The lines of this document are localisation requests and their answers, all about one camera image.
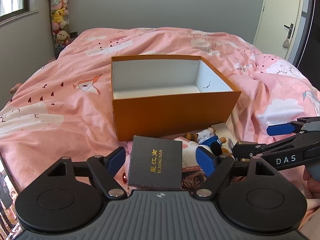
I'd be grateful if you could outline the dark wardrobe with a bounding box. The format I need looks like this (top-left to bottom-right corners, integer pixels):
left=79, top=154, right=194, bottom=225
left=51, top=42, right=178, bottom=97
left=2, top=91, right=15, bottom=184
left=292, top=0, right=320, bottom=93

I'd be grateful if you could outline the small black gift box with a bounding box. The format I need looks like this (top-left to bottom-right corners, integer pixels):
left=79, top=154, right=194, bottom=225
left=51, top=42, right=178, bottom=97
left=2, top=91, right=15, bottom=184
left=127, top=135, right=183, bottom=190

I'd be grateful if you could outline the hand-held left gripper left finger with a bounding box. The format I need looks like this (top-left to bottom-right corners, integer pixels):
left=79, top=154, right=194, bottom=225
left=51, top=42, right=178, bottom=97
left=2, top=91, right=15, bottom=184
left=51, top=146, right=128, bottom=200

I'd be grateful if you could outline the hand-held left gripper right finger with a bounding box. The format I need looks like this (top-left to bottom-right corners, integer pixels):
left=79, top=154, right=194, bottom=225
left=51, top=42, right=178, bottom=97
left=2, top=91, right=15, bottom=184
left=192, top=145, right=273, bottom=200

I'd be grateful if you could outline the printed picture card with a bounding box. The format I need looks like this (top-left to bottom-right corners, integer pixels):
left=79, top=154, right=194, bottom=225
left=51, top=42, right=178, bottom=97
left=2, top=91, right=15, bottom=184
left=181, top=166, right=208, bottom=189

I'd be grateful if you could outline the white door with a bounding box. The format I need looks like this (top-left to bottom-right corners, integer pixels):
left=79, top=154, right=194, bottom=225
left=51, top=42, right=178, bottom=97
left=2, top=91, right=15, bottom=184
left=252, top=0, right=310, bottom=60

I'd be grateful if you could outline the orange fox plush toy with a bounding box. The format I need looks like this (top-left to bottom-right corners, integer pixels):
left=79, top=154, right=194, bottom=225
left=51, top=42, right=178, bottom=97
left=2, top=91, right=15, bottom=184
left=184, top=127, right=228, bottom=147

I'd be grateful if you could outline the printed poster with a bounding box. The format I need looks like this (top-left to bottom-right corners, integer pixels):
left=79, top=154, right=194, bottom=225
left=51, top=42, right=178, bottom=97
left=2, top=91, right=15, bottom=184
left=0, top=152, right=24, bottom=240

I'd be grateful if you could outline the black door handle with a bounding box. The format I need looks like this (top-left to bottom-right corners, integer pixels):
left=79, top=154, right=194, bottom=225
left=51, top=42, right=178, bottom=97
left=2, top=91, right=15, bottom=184
left=284, top=23, right=294, bottom=39

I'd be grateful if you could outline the white panda plush toy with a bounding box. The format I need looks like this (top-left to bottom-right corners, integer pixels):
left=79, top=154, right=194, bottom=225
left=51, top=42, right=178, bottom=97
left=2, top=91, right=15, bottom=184
left=174, top=136, right=233, bottom=168

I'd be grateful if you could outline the person's right hand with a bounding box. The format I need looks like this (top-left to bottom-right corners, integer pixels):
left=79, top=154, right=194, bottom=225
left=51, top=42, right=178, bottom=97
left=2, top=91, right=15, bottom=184
left=303, top=166, right=320, bottom=199

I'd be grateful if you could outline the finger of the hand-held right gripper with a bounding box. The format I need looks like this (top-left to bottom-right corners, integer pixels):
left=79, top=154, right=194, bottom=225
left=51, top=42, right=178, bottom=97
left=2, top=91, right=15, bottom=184
left=232, top=131, right=320, bottom=173
left=266, top=116, right=320, bottom=137

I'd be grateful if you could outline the clear tube of plush toys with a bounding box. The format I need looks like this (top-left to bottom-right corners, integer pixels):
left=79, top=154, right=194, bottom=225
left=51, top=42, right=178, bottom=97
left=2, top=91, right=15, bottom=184
left=47, top=0, right=72, bottom=58

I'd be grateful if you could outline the pink printed blanket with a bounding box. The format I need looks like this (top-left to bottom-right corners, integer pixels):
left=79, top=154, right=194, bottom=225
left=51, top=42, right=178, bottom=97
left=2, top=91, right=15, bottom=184
left=0, top=27, right=320, bottom=230

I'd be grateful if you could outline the orange cardboard box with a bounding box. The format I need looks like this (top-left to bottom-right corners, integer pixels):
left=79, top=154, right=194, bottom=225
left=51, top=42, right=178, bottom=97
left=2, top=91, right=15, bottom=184
left=111, top=55, right=242, bottom=142

